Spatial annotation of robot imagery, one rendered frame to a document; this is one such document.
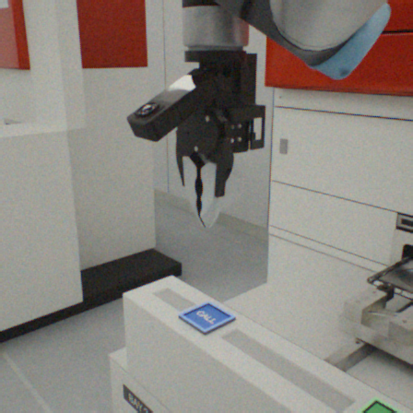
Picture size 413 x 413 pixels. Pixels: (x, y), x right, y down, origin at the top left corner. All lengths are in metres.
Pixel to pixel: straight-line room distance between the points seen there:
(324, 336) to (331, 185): 0.41
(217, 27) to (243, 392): 0.40
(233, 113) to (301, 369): 0.30
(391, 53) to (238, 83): 0.50
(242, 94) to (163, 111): 0.12
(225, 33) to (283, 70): 0.65
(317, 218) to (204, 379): 0.69
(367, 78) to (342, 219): 0.34
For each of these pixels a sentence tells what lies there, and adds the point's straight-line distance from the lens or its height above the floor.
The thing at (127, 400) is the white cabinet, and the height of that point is 0.76.
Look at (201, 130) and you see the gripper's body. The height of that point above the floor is 1.22.
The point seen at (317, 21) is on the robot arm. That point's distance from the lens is 0.28.
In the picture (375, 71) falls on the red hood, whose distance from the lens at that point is 1.04.
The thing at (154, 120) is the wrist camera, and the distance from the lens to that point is 0.50.
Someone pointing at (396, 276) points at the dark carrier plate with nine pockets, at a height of 0.90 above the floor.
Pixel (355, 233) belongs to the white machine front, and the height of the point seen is 0.90.
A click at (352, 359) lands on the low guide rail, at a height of 0.84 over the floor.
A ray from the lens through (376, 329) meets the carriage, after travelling 0.83.
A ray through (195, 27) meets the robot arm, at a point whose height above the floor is 1.33.
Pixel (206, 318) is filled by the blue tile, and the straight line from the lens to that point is 0.65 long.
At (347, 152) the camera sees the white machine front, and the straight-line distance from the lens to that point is 1.14.
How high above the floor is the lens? 1.30
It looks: 18 degrees down
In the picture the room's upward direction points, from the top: straight up
